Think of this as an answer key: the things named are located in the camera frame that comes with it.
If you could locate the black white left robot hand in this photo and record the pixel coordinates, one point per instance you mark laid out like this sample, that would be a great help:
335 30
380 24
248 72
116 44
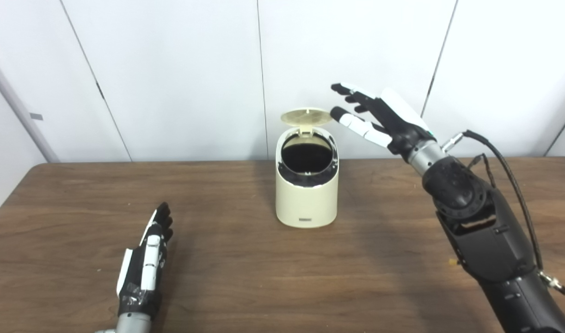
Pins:
141 296

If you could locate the cream-colored bin body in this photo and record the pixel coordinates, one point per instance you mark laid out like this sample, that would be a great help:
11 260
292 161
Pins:
306 203

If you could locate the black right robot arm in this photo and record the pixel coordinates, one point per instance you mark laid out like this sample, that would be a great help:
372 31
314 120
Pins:
490 240

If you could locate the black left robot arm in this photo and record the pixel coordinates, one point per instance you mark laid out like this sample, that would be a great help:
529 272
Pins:
133 324

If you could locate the small gray wall tag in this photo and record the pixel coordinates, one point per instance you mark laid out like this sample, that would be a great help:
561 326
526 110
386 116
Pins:
36 116

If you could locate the gray wall corner strip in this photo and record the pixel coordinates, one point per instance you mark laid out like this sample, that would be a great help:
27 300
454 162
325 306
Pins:
26 111

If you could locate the cream round bin lid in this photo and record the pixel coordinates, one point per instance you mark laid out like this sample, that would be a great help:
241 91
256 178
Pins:
306 115

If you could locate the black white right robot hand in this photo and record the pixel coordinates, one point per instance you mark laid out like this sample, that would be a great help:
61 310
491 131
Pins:
396 125

